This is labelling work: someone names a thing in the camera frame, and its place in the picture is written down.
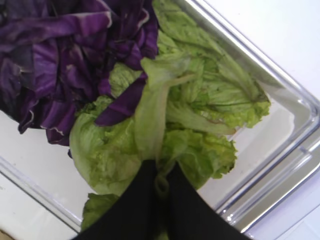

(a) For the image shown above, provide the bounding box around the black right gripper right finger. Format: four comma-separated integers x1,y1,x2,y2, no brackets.
167,164,249,240

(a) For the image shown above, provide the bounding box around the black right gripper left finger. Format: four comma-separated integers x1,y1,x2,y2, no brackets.
75,160,158,240

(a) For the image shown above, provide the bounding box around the green lettuce leaf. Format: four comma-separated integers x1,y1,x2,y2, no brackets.
134,53,195,200

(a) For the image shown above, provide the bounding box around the green lettuce pile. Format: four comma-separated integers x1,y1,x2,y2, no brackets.
69,0,271,230

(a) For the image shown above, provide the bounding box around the clear plastic salad container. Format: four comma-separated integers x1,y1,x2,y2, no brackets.
0,0,320,240

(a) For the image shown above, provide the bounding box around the purple cabbage pile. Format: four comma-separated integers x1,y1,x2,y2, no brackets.
0,0,159,146

